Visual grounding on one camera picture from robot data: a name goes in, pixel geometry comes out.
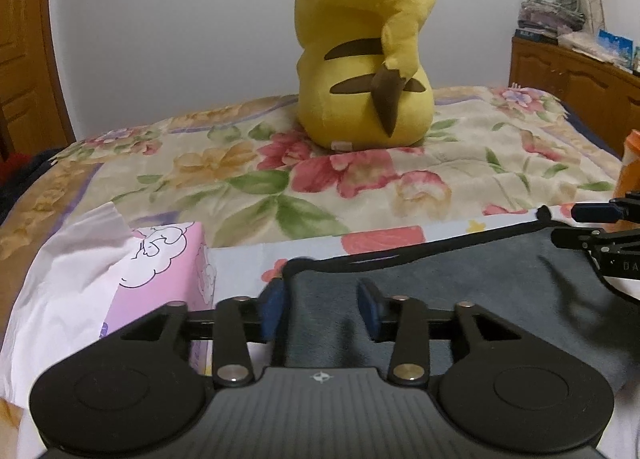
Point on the blue picture card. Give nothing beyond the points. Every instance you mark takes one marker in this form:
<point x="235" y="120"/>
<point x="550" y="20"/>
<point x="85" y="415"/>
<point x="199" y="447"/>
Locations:
<point x="615" y="46"/>

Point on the stack of folded cloths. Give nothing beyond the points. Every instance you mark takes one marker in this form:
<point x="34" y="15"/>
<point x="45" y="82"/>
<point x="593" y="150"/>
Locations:
<point x="547" y="14"/>

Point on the dark blue book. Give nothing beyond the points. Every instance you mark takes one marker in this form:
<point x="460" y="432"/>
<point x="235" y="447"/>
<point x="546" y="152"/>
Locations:
<point x="535" y="35"/>

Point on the dark blue bed sheet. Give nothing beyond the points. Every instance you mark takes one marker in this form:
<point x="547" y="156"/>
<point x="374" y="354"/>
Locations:
<point x="590" y="131"/>

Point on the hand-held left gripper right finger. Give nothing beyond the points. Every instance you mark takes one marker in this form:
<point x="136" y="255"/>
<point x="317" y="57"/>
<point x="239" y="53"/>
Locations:
<point x="366" y="309"/>

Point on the dark cloth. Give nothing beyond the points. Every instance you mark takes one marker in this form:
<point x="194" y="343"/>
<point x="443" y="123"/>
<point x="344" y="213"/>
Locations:
<point x="22" y="184"/>

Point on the orange bottle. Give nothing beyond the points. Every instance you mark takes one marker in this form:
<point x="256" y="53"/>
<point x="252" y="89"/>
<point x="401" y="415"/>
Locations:
<point x="631" y="164"/>

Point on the pink tissue box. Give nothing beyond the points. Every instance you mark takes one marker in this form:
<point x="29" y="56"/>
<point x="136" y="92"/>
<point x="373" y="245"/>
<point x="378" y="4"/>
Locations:
<point x="165" y="269"/>

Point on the grey towel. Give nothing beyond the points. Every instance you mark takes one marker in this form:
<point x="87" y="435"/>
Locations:
<point x="500" y="279"/>

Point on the wooden dresser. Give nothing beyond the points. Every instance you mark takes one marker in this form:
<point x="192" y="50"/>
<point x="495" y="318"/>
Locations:
<point x="570" y="84"/>

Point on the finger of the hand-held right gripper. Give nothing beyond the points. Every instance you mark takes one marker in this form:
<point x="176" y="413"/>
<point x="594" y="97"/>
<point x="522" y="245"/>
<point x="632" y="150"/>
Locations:
<point x="595" y="212"/>
<point x="575" y="237"/>

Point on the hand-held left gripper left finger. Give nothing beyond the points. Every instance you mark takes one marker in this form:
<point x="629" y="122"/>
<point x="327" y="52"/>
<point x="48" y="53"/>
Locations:
<point x="272" y="311"/>

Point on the yellow plush toy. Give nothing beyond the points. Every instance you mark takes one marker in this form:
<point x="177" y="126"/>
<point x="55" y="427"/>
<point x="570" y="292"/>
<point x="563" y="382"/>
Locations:
<point x="360" y="54"/>

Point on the floral blanket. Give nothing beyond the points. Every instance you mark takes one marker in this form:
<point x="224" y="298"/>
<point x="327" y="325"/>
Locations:
<point x="225" y="174"/>

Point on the wooden door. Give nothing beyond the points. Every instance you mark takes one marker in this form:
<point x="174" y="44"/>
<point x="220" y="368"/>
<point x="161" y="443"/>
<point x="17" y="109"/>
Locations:
<point x="25" y="49"/>

